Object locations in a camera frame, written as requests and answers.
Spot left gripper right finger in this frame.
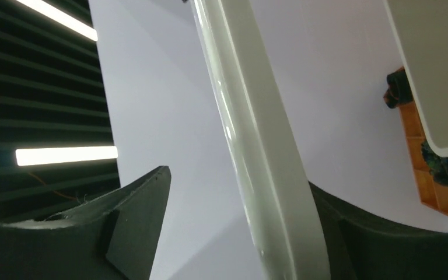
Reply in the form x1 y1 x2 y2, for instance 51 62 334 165
310 183 448 279

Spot white plastic bin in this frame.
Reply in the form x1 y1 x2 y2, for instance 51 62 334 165
384 0 448 157

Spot wooden compartment tray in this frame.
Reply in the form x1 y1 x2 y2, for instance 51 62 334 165
397 101 448 216

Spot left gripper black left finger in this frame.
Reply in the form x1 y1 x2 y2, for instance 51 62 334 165
0 166 172 279

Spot white bin lid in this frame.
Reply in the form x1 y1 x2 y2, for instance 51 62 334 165
191 1 331 279

